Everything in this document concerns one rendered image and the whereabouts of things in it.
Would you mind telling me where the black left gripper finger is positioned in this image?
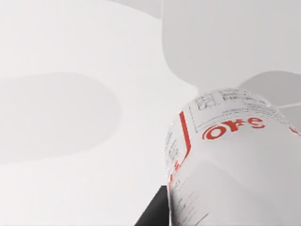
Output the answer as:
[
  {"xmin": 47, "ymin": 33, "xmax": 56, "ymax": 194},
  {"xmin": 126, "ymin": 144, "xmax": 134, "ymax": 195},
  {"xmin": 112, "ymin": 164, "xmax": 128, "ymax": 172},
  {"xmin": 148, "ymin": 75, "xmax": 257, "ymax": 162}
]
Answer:
[{"xmin": 134, "ymin": 185, "xmax": 170, "ymax": 226}]

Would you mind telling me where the white and red bottle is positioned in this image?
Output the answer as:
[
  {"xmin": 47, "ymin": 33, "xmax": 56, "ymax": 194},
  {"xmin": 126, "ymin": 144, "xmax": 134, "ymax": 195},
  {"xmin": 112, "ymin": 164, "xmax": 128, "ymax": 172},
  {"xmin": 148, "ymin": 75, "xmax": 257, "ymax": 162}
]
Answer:
[{"xmin": 164, "ymin": 88, "xmax": 301, "ymax": 226}]

